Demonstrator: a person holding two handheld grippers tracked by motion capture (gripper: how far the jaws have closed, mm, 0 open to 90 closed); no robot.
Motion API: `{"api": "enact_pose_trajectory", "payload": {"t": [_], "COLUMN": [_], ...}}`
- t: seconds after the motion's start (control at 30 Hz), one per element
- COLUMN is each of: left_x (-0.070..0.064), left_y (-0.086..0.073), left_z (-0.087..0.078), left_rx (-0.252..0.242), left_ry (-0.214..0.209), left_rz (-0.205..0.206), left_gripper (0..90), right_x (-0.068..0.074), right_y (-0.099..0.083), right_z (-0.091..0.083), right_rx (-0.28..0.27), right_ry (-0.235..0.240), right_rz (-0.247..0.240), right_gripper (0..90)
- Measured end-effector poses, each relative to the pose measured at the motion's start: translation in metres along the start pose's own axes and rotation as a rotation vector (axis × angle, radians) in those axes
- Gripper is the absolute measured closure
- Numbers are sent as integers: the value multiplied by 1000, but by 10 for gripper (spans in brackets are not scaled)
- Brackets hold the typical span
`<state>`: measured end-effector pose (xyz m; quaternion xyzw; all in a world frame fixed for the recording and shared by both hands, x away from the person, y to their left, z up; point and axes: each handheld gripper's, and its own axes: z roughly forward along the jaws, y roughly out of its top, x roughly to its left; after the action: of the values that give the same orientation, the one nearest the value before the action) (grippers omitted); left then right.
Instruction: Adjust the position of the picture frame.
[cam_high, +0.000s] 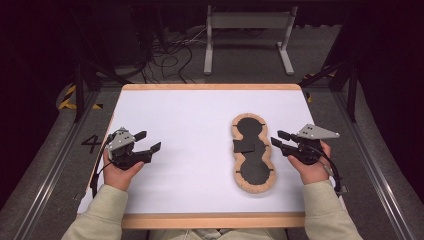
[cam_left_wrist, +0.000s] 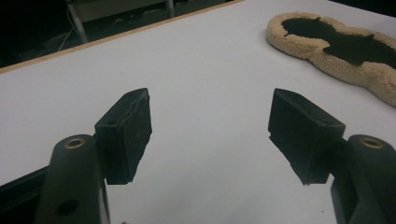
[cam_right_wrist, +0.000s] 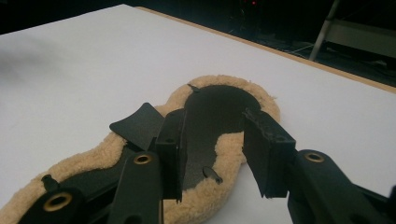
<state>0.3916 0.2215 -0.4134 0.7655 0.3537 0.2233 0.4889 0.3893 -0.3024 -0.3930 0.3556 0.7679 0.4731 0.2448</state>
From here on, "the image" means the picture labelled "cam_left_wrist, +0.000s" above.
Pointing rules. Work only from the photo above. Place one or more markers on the long baguette bread loaf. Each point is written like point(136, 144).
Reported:
point(320, 62)

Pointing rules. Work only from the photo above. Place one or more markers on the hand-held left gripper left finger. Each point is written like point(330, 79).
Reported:
point(124, 137)

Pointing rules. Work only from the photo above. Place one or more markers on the white metal stand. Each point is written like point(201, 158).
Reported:
point(78, 26)

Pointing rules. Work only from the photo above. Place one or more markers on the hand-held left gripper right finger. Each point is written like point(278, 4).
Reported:
point(305, 140)

